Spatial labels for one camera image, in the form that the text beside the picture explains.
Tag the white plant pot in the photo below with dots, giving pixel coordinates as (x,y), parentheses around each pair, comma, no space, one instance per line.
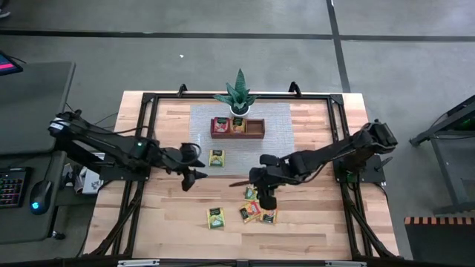
(240,111)

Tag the black aluminium frame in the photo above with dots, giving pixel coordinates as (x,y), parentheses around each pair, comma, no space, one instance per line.
(208,96)

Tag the wooden compartment box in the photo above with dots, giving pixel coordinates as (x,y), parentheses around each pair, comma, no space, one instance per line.
(256,128)

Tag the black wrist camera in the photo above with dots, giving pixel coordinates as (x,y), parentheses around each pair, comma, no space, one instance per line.
(188,150)
(269,160)

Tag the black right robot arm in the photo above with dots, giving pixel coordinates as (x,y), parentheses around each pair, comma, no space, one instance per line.
(326,154)

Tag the dark computer monitor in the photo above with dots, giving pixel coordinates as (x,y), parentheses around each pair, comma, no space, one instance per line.
(8,65)

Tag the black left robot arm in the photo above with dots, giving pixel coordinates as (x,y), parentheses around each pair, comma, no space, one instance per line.
(104,142)

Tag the silver foil packet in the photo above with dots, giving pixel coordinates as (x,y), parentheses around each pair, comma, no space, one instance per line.
(267,218)

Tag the grey desk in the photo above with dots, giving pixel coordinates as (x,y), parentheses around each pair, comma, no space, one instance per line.
(33,107)

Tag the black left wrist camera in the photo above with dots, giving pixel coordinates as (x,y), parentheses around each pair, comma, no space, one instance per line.
(188,150)

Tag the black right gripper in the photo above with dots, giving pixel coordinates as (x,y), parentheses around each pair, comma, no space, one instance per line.
(271,176)

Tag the black mat striped edge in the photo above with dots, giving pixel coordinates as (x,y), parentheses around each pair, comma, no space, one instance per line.
(441,241)

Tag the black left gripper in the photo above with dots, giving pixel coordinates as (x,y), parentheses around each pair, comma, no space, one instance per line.
(170,158)

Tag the black metal stand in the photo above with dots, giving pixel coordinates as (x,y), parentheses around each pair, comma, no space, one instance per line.
(438,133)

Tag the green tea bag packet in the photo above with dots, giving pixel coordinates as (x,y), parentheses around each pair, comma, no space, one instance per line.
(250,193)
(215,218)
(216,158)

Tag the grey woven placemat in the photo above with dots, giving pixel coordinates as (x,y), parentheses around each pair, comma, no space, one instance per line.
(274,126)

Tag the person's white shoe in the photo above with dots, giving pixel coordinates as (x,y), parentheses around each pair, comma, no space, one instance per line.
(3,14)

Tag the green snake plant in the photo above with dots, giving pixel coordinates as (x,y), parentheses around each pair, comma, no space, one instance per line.
(239,94)

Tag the black backlit keyboard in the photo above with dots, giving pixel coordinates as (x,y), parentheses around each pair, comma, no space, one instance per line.
(13,187)

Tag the white printed carton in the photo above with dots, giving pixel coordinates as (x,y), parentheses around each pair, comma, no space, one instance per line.
(91,183)

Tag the silver metal bracket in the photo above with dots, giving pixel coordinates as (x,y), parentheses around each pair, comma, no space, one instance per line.
(345,264)
(138,263)

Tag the black computer mouse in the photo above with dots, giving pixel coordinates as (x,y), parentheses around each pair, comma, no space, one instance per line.
(40,196)

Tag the orange tea bag packet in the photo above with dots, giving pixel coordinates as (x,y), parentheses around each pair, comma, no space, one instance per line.
(249,211)
(238,125)

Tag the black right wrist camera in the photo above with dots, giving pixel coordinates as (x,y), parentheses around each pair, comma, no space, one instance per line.
(269,160)

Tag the red tea bag packet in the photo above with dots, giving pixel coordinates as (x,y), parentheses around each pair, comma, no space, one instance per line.
(221,125)

